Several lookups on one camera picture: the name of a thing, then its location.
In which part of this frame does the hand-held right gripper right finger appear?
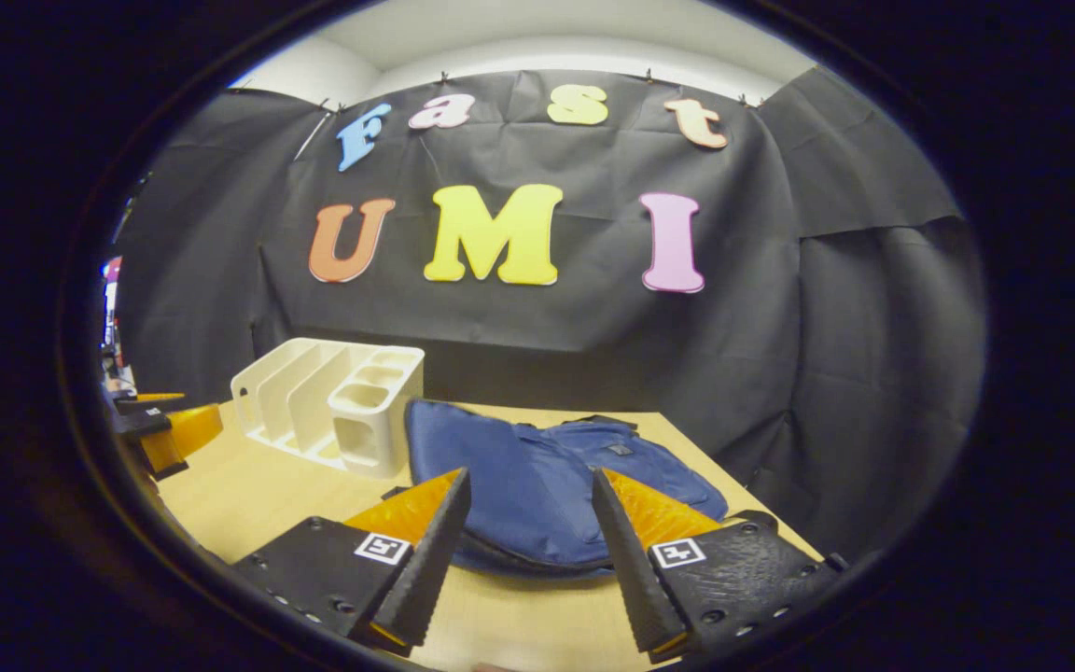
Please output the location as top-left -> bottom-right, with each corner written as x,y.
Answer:
591,467 -> 851,665

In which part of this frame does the white plastic bookshelf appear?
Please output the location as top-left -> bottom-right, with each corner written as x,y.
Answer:
230,337 -> 426,480

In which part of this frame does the black backdrop cloth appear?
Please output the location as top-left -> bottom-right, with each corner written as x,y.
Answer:
113,65 -> 986,561

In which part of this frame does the printed background poster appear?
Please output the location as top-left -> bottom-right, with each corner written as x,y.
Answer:
101,257 -> 123,370

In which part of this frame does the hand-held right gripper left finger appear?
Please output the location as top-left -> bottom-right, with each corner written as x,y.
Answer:
232,467 -> 473,654

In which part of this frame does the blue schoolbag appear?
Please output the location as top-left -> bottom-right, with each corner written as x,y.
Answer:
381,399 -> 781,578

